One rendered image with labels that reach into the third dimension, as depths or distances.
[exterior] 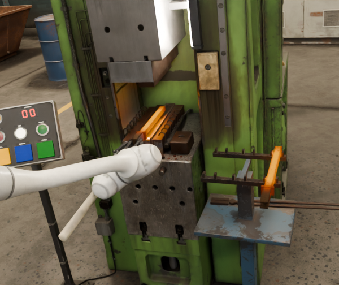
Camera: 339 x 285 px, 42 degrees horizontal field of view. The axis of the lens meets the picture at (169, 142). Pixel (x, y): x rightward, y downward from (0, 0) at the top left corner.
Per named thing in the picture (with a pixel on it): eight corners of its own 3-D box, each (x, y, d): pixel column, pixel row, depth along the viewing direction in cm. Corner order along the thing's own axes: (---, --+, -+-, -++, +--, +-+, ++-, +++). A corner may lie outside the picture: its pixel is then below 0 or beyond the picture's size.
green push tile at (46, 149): (54, 155, 202) (52, 139, 203) (38, 159, 202) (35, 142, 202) (55, 156, 204) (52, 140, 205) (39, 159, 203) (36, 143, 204)
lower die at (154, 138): (163, 154, 205) (161, 138, 202) (124, 152, 211) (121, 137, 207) (185, 117, 241) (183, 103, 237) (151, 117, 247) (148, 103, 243)
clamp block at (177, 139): (188, 155, 202) (187, 142, 199) (170, 154, 204) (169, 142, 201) (194, 143, 212) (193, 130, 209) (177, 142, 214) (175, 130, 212)
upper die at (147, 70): (153, 82, 190) (151, 60, 185) (111, 82, 196) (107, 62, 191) (178, 54, 225) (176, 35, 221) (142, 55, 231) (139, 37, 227)
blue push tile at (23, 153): (32, 159, 202) (30, 143, 202) (16, 162, 201) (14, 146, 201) (33, 159, 204) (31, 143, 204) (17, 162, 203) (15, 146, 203)
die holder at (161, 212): (199, 240, 216) (190, 161, 196) (127, 234, 227) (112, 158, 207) (219, 180, 263) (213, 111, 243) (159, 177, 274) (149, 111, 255)
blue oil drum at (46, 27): (70, 82, 634) (57, 20, 595) (39, 81, 660) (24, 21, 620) (94, 69, 680) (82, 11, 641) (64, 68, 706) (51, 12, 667)
